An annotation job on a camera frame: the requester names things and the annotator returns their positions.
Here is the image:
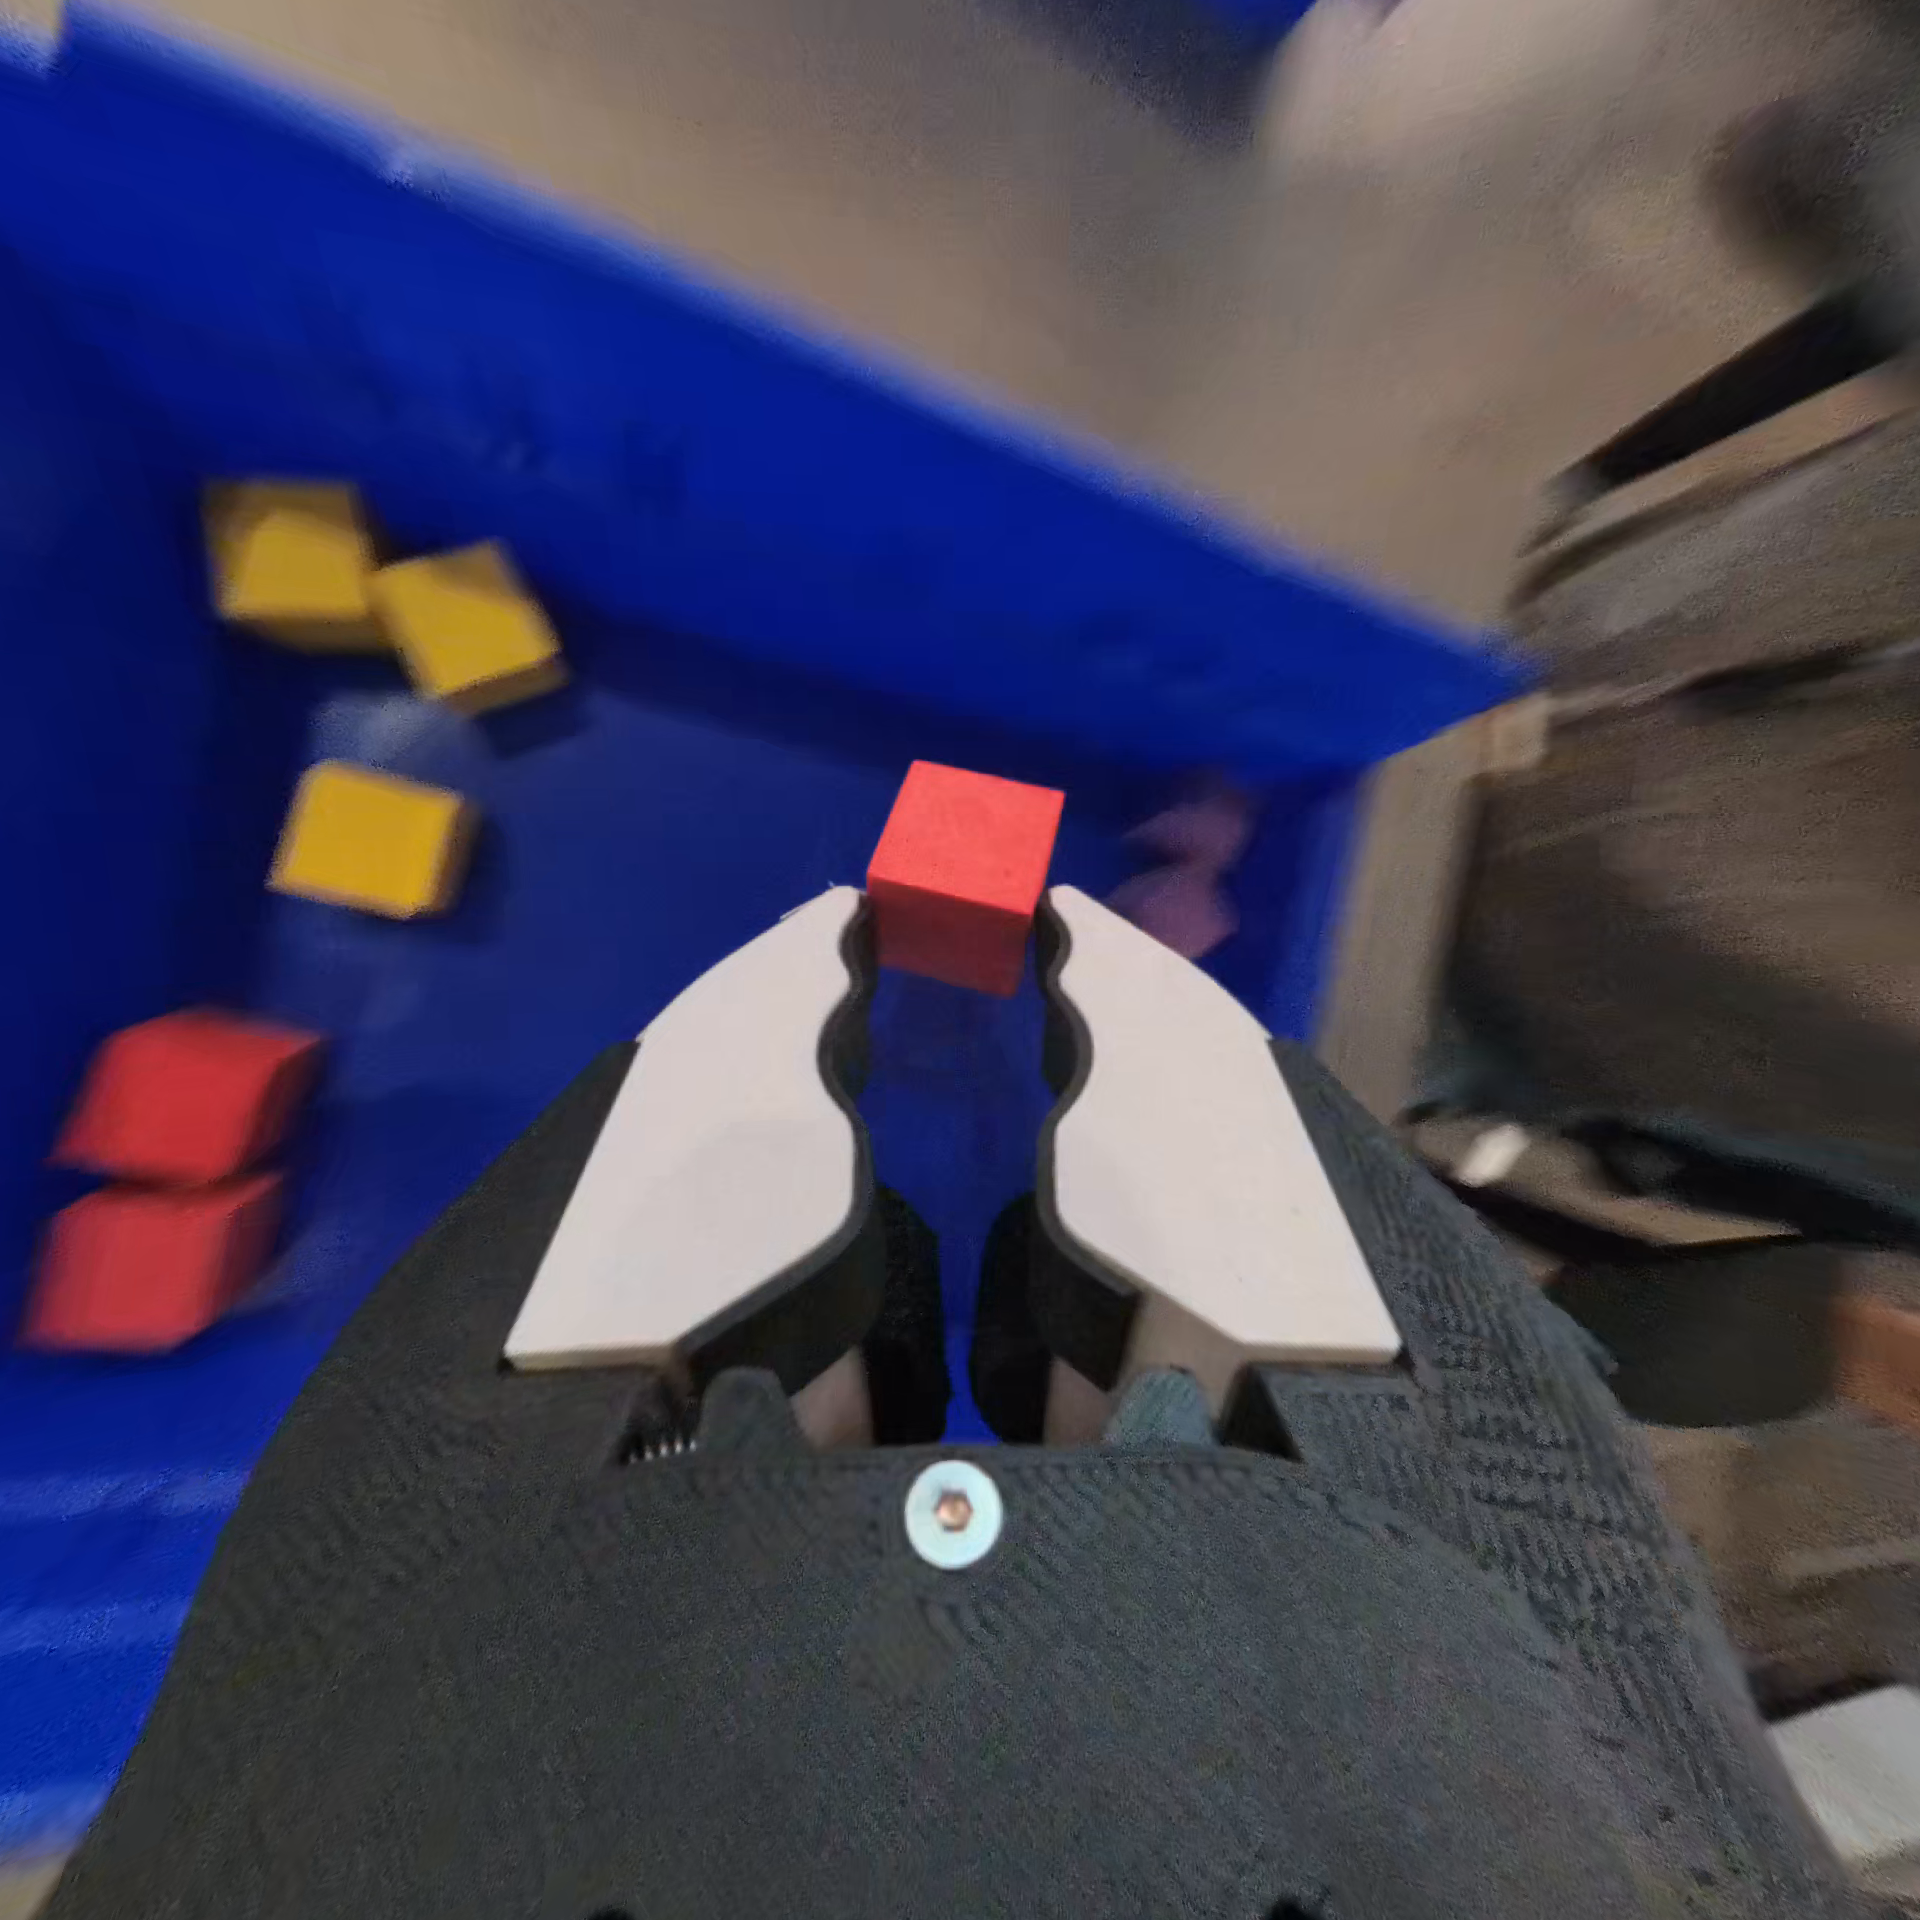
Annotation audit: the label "blue plastic bin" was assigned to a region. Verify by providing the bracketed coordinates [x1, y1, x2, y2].
[0, 0, 1530, 1877]

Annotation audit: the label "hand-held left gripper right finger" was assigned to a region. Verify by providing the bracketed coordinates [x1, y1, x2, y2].
[1034, 884, 1403, 1368]

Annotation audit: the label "white box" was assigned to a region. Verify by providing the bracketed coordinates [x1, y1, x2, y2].
[1769, 1696, 1920, 1870]

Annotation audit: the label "red cube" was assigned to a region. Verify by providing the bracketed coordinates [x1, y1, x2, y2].
[53, 1009, 325, 1186]
[17, 1170, 288, 1353]
[865, 758, 1066, 997]

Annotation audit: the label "purple cube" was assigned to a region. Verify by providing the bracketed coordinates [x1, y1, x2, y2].
[1117, 795, 1254, 963]

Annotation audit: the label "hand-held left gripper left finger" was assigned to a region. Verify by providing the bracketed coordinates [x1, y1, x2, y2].
[506, 886, 874, 1369]

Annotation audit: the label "black office chair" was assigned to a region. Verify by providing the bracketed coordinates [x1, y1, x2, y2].
[1394, 285, 1920, 1426]

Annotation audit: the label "yellow cube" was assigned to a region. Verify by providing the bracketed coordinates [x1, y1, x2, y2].
[200, 480, 378, 650]
[371, 545, 568, 713]
[270, 758, 480, 922]

